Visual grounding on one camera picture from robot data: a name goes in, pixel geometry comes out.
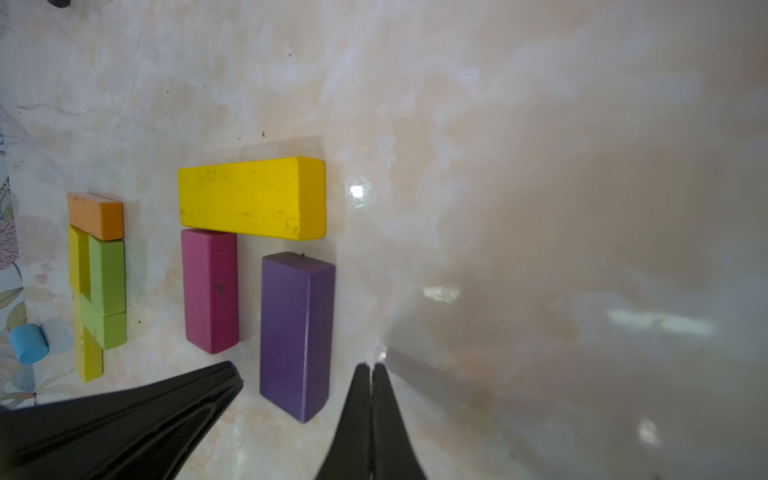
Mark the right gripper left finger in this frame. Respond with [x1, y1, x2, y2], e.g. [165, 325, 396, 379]
[316, 363, 371, 480]

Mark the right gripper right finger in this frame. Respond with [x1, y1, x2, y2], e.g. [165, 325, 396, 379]
[370, 363, 426, 480]

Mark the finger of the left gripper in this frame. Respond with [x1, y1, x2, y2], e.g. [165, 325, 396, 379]
[1, 361, 243, 479]

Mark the long yellow block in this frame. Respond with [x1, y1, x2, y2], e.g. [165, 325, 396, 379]
[73, 295, 103, 383]
[178, 157, 327, 241]

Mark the lime green block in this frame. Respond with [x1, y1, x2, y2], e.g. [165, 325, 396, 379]
[88, 236, 126, 316]
[79, 293, 127, 350]

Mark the purple block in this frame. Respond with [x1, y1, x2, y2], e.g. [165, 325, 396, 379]
[259, 252, 336, 423]

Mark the magenta block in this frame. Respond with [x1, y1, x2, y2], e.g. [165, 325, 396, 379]
[181, 229, 239, 354]

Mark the orange long block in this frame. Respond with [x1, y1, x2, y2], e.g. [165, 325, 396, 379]
[67, 192, 124, 241]

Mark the small yellow block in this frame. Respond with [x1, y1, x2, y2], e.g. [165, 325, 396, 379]
[68, 225, 90, 297]

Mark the light blue block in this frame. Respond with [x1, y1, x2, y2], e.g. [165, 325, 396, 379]
[10, 323, 49, 365]

